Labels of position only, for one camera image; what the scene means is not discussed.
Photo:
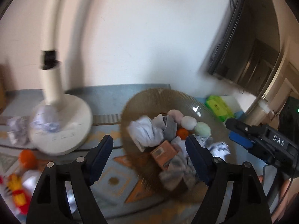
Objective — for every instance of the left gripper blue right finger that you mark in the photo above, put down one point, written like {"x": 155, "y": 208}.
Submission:
{"x": 248, "y": 201}

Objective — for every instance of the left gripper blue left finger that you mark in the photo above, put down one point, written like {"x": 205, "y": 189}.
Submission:
{"x": 49, "y": 203}

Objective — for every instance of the orange fruit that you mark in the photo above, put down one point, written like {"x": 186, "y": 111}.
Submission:
{"x": 28, "y": 160}
{"x": 182, "y": 133}

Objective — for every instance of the orange yellow plush toy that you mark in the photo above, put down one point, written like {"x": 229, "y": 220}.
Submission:
{"x": 13, "y": 188}

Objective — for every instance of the pink plush toy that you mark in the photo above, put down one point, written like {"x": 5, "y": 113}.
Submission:
{"x": 190, "y": 124}

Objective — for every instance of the small orange cardboard box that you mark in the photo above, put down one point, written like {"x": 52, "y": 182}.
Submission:
{"x": 163, "y": 154}

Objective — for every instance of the grey sock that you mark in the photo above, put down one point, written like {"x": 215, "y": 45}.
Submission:
{"x": 167, "y": 125}

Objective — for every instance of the person's right hand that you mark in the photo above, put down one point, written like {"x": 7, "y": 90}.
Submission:
{"x": 277, "y": 190}

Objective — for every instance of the white desk lamp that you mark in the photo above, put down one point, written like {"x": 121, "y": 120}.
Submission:
{"x": 75, "y": 115}

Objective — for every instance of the crumpled paper on lamp base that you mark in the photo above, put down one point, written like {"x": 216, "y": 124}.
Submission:
{"x": 46, "y": 119}

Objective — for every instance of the crumpled paper beside plush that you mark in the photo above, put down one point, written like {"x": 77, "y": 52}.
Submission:
{"x": 18, "y": 130}

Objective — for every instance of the green tissue pack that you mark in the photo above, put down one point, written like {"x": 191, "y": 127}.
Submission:
{"x": 219, "y": 107}

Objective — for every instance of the orange fruit in bowl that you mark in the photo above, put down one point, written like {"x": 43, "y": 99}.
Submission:
{"x": 182, "y": 133}

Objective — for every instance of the black monitor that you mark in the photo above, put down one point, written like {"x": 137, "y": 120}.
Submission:
{"x": 248, "y": 52}

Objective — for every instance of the ribbed amber glass bowl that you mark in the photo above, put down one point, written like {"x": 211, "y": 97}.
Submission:
{"x": 153, "y": 102}

